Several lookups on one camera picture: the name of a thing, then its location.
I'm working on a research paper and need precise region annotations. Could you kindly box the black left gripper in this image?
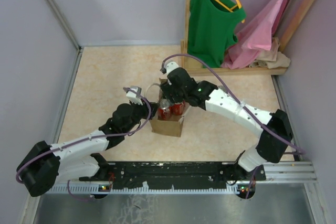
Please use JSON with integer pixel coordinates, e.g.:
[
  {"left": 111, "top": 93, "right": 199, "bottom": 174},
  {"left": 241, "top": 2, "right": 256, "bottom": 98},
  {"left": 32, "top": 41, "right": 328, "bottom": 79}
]
[{"left": 123, "top": 97, "right": 160, "bottom": 134}]

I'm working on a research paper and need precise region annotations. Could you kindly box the red cola can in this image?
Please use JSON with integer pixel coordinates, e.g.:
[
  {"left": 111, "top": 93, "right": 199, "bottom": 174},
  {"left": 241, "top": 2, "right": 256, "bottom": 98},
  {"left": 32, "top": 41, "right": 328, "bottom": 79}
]
[
  {"left": 158, "top": 99, "right": 172, "bottom": 121},
  {"left": 172, "top": 101, "right": 185, "bottom": 116}
]

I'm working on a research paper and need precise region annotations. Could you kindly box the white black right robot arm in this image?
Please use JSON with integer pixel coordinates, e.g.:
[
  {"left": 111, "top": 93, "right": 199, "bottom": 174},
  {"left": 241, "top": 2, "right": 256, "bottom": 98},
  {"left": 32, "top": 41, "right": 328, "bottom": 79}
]
[{"left": 161, "top": 62, "right": 292, "bottom": 180}]

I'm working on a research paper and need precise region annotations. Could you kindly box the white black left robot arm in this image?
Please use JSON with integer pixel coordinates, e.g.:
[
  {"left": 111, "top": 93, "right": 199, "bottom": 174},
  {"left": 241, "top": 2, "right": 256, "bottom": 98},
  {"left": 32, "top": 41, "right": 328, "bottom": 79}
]
[{"left": 16, "top": 101, "right": 158, "bottom": 197}]

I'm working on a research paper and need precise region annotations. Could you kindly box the wooden clothes rack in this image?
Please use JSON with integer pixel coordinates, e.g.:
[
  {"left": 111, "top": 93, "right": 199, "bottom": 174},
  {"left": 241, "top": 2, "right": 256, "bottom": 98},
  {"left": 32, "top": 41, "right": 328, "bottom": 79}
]
[{"left": 181, "top": 0, "right": 315, "bottom": 76}]

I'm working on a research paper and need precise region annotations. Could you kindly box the green tank top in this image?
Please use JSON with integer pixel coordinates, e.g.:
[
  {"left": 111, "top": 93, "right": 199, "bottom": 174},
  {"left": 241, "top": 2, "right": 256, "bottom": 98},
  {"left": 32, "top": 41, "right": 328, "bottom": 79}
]
[{"left": 187, "top": 0, "right": 246, "bottom": 68}]

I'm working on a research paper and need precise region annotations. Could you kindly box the pink garment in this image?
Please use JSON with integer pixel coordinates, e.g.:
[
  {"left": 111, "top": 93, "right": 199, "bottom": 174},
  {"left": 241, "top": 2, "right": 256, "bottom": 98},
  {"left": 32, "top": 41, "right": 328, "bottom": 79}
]
[{"left": 222, "top": 0, "right": 288, "bottom": 69}]

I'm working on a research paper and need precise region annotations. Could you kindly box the beige crumpled cloth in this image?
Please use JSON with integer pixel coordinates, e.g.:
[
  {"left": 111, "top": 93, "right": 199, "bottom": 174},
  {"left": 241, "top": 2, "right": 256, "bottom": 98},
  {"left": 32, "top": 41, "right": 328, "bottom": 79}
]
[{"left": 249, "top": 37, "right": 291, "bottom": 69}]

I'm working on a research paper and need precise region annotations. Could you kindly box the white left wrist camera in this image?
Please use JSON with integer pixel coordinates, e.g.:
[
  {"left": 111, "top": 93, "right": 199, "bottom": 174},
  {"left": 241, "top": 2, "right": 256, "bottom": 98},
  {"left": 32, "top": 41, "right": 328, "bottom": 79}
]
[{"left": 123, "top": 86, "right": 143, "bottom": 105}]

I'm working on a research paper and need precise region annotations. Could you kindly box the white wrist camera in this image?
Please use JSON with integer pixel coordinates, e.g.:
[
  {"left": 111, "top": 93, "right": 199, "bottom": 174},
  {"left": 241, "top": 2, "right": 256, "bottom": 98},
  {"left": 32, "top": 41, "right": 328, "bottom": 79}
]
[
  {"left": 123, "top": 86, "right": 143, "bottom": 105},
  {"left": 160, "top": 61, "right": 180, "bottom": 74}
]

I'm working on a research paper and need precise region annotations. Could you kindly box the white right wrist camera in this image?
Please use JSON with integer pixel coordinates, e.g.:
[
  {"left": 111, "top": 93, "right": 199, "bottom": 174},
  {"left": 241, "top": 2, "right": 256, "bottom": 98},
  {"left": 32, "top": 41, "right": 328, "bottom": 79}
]
[{"left": 160, "top": 61, "right": 180, "bottom": 74}]

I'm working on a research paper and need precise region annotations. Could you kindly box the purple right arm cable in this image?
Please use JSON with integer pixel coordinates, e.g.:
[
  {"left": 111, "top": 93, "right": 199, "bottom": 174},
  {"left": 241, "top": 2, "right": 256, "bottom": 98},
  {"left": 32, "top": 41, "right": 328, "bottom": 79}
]
[{"left": 161, "top": 53, "right": 307, "bottom": 199}]

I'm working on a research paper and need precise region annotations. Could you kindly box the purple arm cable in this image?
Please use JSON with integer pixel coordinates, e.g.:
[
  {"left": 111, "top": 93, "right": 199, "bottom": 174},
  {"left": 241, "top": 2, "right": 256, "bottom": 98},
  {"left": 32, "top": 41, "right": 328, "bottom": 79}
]
[
  {"left": 15, "top": 86, "right": 153, "bottom": 202},
  {"left": 161, "top": 53, "right": 307, "bottom": 199}
]

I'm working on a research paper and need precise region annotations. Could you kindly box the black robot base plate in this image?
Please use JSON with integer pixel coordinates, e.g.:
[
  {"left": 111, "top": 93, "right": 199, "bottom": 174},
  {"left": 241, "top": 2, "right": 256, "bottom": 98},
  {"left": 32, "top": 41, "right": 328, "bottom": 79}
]
[{"left": 79, "top": 154, "right": 266, "bottom": 198}]

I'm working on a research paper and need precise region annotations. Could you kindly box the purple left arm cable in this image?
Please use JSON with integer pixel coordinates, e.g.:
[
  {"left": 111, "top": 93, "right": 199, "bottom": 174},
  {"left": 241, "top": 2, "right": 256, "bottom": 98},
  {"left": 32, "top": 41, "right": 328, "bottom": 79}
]
[{"left": 15, "top": 86, "right": 153, "bottom": 202}]

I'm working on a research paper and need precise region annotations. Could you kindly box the aluminium frame rail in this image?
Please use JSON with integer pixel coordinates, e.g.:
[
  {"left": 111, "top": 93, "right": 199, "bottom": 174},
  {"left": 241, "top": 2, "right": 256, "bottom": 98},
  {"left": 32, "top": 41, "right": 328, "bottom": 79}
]
[{"left": 45, "top": 0, "right": 82, "bottom": 51}]

